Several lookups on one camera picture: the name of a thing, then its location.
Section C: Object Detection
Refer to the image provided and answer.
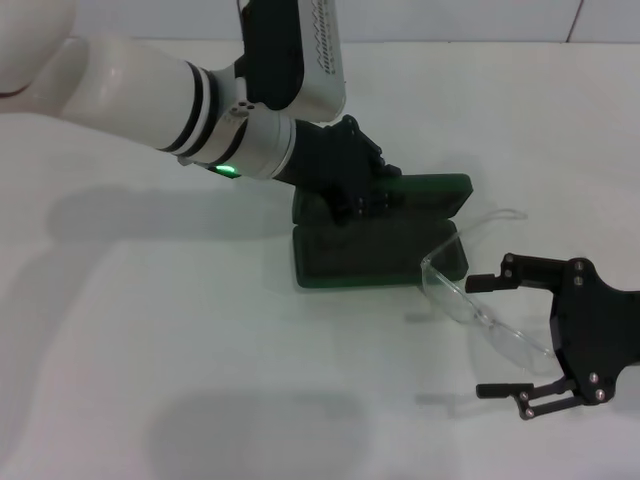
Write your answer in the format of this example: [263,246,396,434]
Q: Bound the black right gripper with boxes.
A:
[464,253,640,421]

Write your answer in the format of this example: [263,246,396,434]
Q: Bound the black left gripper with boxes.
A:
[273,114,405,225]

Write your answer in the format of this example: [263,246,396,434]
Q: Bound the clear white glasses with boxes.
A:
[418,208,559,374]

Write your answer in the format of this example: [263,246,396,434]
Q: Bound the green glasses case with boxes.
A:
[291,172,474,291]

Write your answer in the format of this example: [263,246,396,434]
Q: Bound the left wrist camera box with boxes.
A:
[238,0,347,122]

